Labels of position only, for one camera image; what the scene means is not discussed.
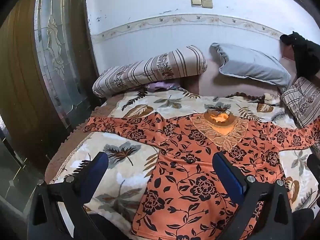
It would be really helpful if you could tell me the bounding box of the striped floral flat pillow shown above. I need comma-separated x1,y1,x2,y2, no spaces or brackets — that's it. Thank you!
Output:
280,76,320,128

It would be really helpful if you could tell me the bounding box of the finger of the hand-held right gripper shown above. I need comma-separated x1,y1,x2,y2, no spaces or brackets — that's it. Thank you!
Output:
307,153,320,178

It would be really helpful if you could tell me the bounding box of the leaf print blanket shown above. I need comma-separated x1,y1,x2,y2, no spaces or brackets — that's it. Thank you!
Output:
46,89,320,230

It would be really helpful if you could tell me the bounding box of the orange floral shirt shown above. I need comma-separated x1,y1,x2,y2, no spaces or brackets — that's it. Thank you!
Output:
82,111,320,240

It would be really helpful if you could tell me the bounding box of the wooden door with glass panel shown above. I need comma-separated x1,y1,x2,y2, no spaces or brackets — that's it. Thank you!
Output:
0,0,100,205

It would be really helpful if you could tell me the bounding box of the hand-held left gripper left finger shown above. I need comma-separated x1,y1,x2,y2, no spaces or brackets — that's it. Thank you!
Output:
27,151,109,240

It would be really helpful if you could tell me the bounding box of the purple cloth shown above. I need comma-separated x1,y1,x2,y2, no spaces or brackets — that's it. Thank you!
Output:
146,81,180,92

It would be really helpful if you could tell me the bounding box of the black garment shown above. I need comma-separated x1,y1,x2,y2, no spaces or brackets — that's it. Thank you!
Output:
279,31,320,80

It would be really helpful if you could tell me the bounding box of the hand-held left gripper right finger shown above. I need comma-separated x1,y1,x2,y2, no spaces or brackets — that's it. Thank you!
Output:
212,152,294,240

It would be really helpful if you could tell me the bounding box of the grey pillow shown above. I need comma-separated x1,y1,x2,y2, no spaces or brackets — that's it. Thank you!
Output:
209,42,292,90

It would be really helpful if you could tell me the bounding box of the striped bolster pillow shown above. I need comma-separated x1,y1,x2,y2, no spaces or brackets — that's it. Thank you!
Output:
92,45,208,98

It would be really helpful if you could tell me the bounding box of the pink upholstered headboard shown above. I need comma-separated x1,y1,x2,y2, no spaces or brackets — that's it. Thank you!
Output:
279,40,300,80

